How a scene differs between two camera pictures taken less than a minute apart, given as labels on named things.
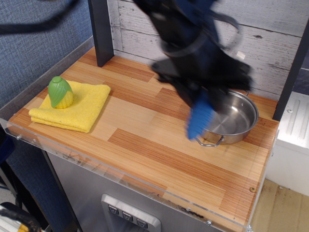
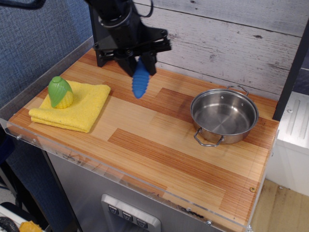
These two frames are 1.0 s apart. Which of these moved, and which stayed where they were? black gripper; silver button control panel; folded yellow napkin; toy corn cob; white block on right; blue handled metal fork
Moved: black gripper; blue handled metal fork
Stayed: folded yellow napkin; silver button control panel; white block on right; toy corn cob
